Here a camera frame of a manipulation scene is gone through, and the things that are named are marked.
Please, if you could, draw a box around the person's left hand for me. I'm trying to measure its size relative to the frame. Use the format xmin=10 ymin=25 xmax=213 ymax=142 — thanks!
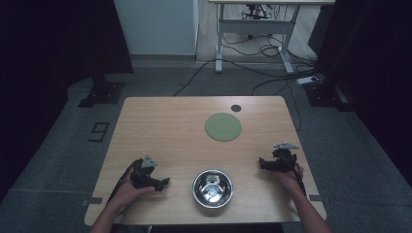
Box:
xmin=114 ymin=174 xmax=156 ymax=212

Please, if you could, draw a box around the tangle of black cables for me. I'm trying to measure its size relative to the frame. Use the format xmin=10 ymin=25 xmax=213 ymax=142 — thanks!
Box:
xmin=222 ymin=32 xmax=294 ymax=60

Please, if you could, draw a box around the round green mat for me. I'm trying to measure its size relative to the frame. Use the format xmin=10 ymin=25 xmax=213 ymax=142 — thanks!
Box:
xmin=204 ymin=112 xmax=243 ymax=143

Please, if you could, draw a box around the dark curtain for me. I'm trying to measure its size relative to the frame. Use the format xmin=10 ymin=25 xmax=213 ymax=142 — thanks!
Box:
xmin=307 ymin=0 xmax=412 ymax=178
xmin=0 ymin=0 xmax=134 ymax=202

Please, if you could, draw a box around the white power strip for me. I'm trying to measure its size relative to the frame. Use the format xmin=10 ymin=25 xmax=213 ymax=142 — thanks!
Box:
xmin=295 ymin=75 xmax=320 ymax=85

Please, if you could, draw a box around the black stand base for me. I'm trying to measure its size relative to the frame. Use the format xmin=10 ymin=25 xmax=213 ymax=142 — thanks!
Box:
xmin=77 ymin=75 xmax=126 ymax=109
xmin=303 ymin=82 xmax=357 ymax=114

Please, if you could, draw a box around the person's right hand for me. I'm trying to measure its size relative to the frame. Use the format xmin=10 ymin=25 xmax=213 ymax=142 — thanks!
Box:
xmin=271 ymin=163 xmax=305 ymax=196

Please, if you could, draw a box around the thin black floor cable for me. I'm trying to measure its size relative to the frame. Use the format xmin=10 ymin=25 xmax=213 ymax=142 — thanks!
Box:
xmin=281 ymin=82 xmax=303 ymax=133

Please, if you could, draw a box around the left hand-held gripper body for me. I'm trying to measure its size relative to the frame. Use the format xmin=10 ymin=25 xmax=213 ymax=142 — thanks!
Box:
xmin=129 ymin=154 xmax=160 ymax=190

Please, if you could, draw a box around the black tape floor mark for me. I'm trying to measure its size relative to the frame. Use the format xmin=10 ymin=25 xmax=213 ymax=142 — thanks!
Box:
xmin=87 ymin=121 xmax=111 ymax=144

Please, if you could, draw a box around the white panel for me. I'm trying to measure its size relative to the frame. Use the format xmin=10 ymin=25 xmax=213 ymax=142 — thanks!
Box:
xmin=113 ymin=0 xmax=199 ymax=56

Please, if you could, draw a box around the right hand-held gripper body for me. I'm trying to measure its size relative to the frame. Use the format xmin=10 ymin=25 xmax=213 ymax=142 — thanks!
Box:
xmin=270 ymin=141 xmax=300 ymax=174

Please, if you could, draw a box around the stainless steel bowl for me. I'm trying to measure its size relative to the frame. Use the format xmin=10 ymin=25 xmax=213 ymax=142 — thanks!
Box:
xmin=191 ymin=168 xmax=234 ymax=209

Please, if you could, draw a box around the dark device under desk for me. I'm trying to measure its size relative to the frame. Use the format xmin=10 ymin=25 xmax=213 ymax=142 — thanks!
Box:
xmin=241 ymin=3 xmax=274 ymax=20

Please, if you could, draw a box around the long black floor cable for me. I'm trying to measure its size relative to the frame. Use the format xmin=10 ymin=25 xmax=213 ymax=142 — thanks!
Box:
xmin=173 ymin=58 xmax=219 ymax=97

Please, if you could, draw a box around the white desk frame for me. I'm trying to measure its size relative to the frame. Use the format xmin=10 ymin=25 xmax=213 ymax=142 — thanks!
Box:
xmin=208 ymin=0 xmax=336 ymax=75

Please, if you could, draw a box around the thick black floor cable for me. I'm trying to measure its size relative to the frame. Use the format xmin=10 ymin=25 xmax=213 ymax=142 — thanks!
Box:
xmin=223 ymin=59 xmax=325 ymax=96

